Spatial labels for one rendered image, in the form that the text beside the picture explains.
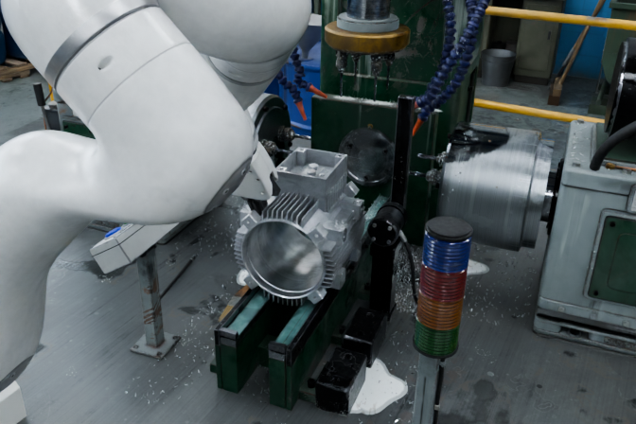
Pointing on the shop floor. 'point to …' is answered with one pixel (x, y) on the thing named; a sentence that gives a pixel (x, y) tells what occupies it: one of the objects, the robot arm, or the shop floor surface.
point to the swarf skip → (622, 4)
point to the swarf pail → (497, 66)
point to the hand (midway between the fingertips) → (256, 202)
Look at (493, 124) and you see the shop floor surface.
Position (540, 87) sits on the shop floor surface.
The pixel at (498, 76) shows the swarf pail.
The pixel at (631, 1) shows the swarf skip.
